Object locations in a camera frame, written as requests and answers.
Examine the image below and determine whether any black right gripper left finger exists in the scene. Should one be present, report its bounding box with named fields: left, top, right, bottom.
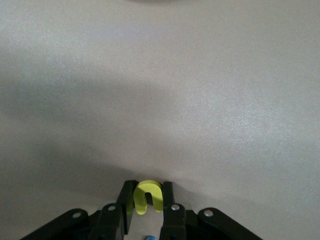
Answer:
left=89, top=179, right=139, bottom=240

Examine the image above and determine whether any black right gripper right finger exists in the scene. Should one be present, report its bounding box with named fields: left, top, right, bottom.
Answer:
left=159, top=181, right=187, bottom=240

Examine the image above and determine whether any yellow lowercase u letter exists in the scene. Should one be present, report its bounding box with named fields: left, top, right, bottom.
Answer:
left=132, top=180, right=165, bottom=216

